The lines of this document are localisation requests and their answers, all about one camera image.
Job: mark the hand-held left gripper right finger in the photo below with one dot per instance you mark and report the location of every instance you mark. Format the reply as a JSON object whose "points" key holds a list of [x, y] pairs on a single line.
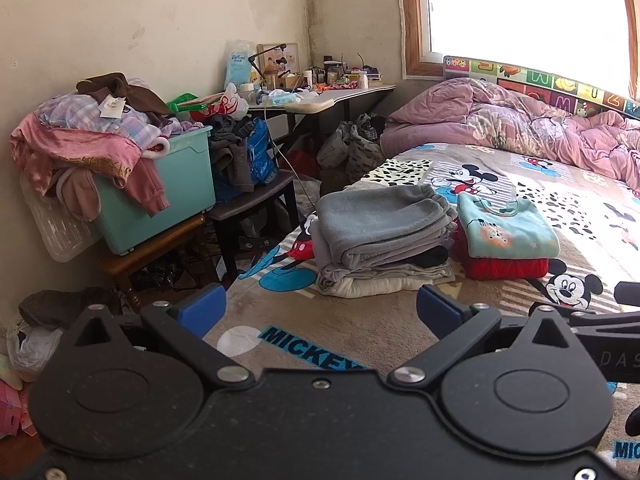
{"points": [[440, 312]]}

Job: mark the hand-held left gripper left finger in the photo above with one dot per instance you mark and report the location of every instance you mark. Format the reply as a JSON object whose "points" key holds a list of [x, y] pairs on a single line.
{"points": [[202, 310]]}

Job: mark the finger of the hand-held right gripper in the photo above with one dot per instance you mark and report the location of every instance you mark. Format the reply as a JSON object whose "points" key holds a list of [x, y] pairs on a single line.
{"points": [[626, 292]]}

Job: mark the dark grey clothes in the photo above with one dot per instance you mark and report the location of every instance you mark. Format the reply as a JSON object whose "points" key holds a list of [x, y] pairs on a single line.
{"points": [[232, 155]]}

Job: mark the cartoon mouse printed blanket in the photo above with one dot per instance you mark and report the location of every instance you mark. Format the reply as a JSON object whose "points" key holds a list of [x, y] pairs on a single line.
{"points": [[390, 320]]}

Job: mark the cream white folded garment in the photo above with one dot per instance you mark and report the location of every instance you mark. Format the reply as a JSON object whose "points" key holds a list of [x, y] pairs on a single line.
{"points": [[380, 282]]}

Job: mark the red knitted sweater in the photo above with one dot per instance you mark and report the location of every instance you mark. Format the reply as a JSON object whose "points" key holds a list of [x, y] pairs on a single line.
{"points": [[500, 269]]}

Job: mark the wooden stool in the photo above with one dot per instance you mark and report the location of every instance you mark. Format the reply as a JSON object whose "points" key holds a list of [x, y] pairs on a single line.
{"points": [[150, 250]]}

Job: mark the teal cartoon sweater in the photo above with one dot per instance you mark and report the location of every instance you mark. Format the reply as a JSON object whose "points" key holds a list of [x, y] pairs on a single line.
{"points": [[500, 230]]}

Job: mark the teal plastic storage bin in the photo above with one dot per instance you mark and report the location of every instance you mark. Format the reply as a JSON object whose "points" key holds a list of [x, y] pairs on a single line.
{"points": [[150, 220]]}

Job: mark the grey fleece pants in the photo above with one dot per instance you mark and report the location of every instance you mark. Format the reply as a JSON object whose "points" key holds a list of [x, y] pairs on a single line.
{"points": [[380, 220]]}

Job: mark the dark chair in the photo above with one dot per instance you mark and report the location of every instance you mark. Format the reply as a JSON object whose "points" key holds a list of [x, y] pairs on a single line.
{"points": [[250, 200]]}

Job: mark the dark brown cloth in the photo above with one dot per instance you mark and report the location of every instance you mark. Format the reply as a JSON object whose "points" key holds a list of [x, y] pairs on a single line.
{"points": [[60, 307]]}

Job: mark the blue bag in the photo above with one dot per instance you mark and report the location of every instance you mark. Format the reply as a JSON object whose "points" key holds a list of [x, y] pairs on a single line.
{"points": [[260, 155]]}

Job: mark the crumpled white plastic bag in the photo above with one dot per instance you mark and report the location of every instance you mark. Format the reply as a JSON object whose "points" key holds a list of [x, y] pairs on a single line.
{"points": [[35, 350]]}

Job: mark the red cloth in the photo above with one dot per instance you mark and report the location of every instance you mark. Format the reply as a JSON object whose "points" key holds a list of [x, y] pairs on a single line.
{"points": [[302, 162]]}

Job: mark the pink satin garment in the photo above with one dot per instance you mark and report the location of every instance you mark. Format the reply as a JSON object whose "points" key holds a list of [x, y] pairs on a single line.
{"points": [[80, 152]]}

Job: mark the pink duvet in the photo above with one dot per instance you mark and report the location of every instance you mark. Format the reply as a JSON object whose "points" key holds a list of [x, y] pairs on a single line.
{"points": [[500, 120]]}

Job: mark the white plastic bag red print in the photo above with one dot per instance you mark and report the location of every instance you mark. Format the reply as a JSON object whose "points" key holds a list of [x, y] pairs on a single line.
{"points": [[227, 105]]}

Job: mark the green plastic bag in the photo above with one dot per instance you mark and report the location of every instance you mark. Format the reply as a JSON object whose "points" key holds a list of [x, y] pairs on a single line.
{"points": [[180, 102]]}

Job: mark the pink box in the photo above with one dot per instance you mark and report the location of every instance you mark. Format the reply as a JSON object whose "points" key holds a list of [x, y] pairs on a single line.
{"points": [[9, 410]]}

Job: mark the colourful alphabet foam mat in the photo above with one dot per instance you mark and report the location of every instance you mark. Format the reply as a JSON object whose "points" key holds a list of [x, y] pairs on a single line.
{"points": [[550, 82]]}

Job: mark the purple plaid garment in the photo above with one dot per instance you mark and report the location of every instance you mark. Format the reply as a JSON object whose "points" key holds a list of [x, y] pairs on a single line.
{"points": [[90, 115]]}

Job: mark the light blue packet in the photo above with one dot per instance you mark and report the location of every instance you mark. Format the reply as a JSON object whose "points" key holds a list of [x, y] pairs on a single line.
{"points": [[280, 97]]}

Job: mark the brown garment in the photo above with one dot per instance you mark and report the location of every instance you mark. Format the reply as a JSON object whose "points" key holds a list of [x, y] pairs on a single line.
{"points": [[125, 90]]}

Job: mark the white desk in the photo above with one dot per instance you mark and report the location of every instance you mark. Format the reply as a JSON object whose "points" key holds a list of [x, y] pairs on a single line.
{"points": [[325, 97]]}

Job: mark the white bottle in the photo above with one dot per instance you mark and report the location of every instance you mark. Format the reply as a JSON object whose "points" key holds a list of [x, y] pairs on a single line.
{"points": [[363, 80]]}

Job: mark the blue white tissue packet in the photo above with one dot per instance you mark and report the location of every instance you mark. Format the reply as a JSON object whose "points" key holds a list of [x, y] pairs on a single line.
{"points": [[239, 65]]}

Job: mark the black desk lamp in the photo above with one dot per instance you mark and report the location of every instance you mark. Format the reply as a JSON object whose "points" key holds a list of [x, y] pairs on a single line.
{"points": [[260, 57]]}

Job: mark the bright window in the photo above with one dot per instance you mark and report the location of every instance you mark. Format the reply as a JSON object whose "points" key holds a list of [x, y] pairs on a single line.
{"points": [[525, 15]]}

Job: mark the picture frame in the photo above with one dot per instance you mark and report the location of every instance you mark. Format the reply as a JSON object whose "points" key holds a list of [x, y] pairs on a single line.
{"points": [[285, 60]]}

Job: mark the wooden window frame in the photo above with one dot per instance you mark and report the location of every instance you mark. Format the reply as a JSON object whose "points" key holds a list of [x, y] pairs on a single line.
{"points": [[412, 20]]}

